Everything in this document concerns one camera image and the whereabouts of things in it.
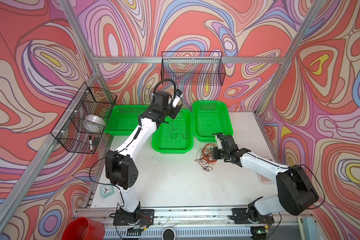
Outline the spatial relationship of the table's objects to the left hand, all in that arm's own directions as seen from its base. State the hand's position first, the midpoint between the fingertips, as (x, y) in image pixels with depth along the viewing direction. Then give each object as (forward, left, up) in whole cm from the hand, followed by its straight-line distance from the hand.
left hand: (177, 103), depth 83 cm
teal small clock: (-39, +38, -28) cm, 62 cm away
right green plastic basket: (+16, -25, -29) cm, 41 cm away
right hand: (-19, -23, -25) cm, 39 cm away
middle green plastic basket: (-4, +2, -27) cm, 27 cm away
